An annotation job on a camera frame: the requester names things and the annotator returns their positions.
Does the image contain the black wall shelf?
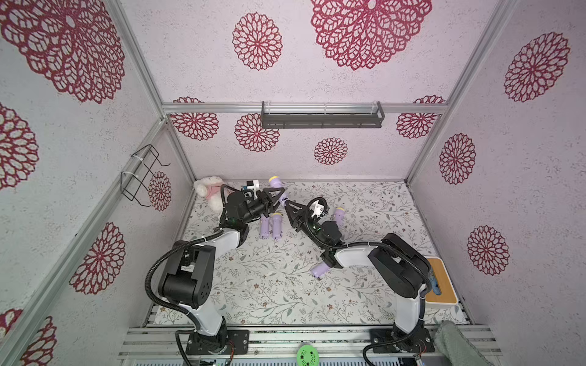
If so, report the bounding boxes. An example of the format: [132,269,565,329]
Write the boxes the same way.
[260,102,385,130]

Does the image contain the black wire wall rack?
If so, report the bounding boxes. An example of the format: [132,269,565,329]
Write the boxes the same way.
[119,144,170,207]

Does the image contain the green cloth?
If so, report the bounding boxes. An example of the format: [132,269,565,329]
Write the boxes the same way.
[433,321,492,366]

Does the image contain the white plush toy pink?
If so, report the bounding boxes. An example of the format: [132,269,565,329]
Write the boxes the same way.
[194,176,224,214]

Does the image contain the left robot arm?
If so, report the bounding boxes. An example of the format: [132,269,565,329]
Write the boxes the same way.
[144,184,285,365]

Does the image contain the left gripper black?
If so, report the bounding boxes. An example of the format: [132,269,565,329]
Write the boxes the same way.
[242,188,285,225]

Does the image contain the green round disc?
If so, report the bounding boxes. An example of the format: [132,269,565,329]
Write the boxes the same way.
[296,344,320,366]

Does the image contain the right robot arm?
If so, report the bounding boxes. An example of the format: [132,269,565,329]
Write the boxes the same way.
[285,197,434,365]

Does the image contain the purple flashlight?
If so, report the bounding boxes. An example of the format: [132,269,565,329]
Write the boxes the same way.
[260,215,270,239]
[310,262,331,280]
[271,213,282,241]
[269,176,288,207]
[333,207,346,227]

